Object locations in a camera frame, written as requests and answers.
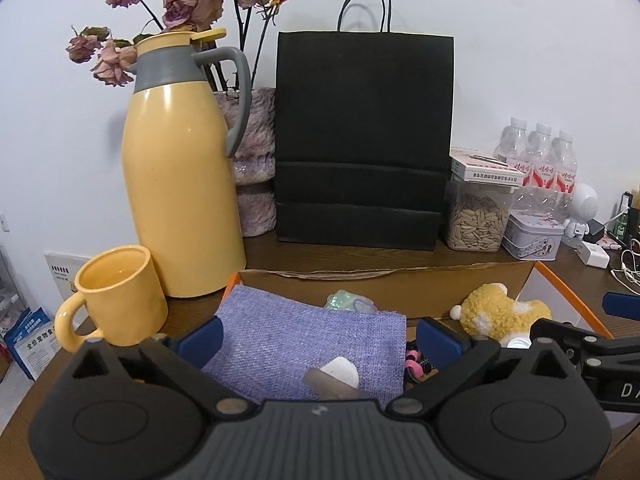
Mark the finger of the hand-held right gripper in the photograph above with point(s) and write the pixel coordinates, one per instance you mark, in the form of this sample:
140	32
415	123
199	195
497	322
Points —
560	332
622	306

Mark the yellow and white plush toy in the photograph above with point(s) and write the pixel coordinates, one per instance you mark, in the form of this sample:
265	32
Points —
495	310

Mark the printed tin box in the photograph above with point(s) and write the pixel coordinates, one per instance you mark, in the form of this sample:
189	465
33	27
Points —
532	237

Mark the blue packets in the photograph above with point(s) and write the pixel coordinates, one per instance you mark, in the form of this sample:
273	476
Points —
27	345

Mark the wall socket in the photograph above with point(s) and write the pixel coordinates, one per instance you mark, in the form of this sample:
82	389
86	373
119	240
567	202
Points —
4	223

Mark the red cardboard box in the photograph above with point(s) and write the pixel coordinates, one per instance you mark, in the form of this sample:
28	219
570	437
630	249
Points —
440	290

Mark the pink fuzzy vase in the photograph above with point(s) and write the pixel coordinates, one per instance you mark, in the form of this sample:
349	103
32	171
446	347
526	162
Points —
257	160

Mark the white charger block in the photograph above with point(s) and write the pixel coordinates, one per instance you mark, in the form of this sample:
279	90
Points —
595	255

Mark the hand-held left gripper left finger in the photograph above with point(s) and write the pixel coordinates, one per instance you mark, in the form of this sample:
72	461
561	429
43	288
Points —
202	340

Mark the black power adapter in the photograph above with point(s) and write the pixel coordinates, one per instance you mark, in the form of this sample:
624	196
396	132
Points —
596	231

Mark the purple woven pouch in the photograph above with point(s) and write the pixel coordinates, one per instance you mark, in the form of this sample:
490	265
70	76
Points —
300	335

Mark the yellow mug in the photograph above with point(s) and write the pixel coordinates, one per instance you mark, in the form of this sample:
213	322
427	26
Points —
125	300

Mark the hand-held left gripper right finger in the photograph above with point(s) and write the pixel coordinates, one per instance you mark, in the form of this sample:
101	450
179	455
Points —
437	341

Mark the white sign board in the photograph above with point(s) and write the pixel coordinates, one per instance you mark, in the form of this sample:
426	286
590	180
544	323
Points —
62	270

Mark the dried rose bouquet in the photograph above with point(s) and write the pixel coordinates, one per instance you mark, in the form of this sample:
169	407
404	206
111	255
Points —
190	2

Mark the green bottle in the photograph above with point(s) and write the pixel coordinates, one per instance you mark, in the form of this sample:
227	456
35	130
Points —
622	215

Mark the white robot toy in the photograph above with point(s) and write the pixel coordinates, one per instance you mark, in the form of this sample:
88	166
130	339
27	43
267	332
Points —
585	205

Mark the yellow thermos jug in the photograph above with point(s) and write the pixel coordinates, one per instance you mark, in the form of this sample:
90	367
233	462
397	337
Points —
180	185

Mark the black paper bag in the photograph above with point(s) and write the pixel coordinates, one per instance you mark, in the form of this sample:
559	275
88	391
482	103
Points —
360	135

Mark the small white rounded device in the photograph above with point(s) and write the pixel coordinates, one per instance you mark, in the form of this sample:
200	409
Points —
342	370

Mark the flat white box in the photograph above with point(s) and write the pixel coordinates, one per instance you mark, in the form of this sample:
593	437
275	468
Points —
487	167

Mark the iridescent plastic wrap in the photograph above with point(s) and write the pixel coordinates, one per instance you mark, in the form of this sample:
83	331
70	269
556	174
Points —
350	302

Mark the clear seed container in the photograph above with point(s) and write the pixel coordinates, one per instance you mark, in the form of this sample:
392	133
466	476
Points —
477	220

